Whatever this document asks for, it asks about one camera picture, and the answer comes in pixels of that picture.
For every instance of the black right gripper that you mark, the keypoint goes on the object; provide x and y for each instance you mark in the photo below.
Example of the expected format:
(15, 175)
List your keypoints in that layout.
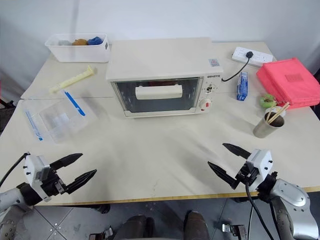
(247, 175)

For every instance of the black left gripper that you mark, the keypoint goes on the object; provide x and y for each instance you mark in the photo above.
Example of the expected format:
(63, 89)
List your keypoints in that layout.
(53, 185)

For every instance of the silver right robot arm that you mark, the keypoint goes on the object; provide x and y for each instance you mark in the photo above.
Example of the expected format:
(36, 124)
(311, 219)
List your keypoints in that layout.
(292, 200)

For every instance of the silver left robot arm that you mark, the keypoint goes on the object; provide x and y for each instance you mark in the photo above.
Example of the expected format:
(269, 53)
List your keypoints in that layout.
(10, 200)

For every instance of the white oven timer knob red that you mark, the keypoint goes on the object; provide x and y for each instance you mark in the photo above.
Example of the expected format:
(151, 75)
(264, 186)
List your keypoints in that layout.
(206, 104)

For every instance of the white toaster oven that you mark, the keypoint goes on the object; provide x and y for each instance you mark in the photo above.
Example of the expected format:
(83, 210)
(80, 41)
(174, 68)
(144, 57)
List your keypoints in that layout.
(160, 57)

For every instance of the stainless steel cup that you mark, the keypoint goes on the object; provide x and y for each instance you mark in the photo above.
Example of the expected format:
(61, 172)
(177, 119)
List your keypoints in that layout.
(263, 128)

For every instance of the black table foot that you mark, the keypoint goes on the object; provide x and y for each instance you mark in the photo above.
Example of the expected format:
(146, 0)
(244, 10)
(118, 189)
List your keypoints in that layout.
(102, 208)

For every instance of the clear plastic box blue latch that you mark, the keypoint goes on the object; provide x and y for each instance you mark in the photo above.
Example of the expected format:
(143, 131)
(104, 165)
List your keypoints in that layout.
(58, 120)

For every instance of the black metal caster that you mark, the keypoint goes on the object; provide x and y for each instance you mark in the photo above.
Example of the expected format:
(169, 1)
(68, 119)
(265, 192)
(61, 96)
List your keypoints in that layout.
(101, 233)
(233, 230)

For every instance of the green toy donut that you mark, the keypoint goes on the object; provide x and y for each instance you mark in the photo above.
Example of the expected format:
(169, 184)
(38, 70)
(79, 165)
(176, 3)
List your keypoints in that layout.
(263, 100)

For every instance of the wooden chopstick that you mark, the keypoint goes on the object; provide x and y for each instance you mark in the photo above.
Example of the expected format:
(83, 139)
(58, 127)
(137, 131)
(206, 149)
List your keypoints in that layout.
(278, 111)

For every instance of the dark rounded shape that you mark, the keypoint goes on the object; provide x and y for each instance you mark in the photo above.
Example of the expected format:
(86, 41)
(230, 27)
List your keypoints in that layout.
(196, 226)
(135, 228)

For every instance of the blue and white small carton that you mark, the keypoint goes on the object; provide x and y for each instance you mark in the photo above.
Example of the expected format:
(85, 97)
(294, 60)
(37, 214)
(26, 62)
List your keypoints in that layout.
(242, 86)

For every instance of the black object beside table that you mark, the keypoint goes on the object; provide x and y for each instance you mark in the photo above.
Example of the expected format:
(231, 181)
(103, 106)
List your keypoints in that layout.
(5, 115)

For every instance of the cream plastic syringe-shaped tool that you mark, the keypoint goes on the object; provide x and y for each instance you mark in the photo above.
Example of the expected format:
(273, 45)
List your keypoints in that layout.
(72, 80)

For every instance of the pink folded fabric bag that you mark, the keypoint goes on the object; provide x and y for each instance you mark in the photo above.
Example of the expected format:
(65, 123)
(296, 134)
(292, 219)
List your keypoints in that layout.
(287, 80)

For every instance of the white power strip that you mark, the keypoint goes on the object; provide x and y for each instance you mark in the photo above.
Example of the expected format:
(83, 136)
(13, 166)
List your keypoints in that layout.
(262, 58)

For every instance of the black power plug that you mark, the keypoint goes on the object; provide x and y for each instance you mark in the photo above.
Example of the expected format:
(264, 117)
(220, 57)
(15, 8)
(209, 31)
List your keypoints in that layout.
(249, 54)

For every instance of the white plastic storage bin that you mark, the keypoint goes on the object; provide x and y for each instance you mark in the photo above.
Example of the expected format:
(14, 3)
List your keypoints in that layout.
(80, 53)

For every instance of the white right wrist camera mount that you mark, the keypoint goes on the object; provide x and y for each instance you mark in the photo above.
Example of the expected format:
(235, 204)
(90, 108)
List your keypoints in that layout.
(262, 162)

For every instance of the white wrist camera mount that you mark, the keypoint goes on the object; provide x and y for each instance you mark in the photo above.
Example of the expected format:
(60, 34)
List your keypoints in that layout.
(32, 172)
(262, 162)

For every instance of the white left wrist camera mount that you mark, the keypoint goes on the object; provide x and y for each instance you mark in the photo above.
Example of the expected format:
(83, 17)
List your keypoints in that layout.
(32, 172)

